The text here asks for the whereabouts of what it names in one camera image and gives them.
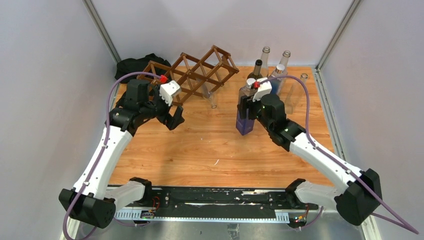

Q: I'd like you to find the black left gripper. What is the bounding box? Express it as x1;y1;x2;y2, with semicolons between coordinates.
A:
140;84;185;130

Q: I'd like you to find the blue clear bottle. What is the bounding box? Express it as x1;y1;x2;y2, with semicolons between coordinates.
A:
235;78;256;136

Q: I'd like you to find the dark green wine bottle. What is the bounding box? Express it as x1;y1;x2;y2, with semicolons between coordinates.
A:
247;59;263;80

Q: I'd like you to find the blue clear bottle lettered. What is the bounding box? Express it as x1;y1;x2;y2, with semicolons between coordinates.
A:
268;64;288;95

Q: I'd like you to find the small clear bottle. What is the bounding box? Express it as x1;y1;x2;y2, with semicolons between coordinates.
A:
284;80;305;114
201;82;217;109

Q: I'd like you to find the brown wooden wine rack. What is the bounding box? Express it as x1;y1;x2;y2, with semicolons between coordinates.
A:
144;45;239;106

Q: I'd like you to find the clear bottle with black label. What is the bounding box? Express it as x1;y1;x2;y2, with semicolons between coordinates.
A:
260;46;271;77

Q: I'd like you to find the clear plain glass bottle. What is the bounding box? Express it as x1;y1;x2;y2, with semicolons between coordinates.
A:
279;50;291;68

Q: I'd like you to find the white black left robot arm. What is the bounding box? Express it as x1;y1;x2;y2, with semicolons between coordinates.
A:
58;78;185;229

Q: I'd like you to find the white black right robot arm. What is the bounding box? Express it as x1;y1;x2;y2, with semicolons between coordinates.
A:
237;94;382;226

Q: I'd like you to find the black cloth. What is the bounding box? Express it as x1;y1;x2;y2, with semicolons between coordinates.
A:
115;53;172;80

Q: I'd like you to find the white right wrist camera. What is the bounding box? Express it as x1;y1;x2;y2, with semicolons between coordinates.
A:
252;77;272;102

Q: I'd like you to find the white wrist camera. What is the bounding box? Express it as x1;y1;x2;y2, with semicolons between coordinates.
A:
252;77;272;102
159;80;182;107

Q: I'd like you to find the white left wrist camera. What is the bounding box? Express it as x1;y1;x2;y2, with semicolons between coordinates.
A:
159;80;182;107

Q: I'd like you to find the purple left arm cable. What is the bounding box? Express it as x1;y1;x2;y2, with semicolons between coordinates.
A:
62;72;168;240

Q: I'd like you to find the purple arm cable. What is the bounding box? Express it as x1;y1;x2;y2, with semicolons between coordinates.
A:
62;72;168;240
254;75;420;235

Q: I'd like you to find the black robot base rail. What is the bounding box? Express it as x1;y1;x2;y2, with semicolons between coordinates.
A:
112;185;321;223

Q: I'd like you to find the aluminium table edge rail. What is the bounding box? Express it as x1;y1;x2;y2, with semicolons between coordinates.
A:
312;67;343;155

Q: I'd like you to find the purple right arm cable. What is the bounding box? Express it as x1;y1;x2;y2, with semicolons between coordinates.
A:
254;75;420;235

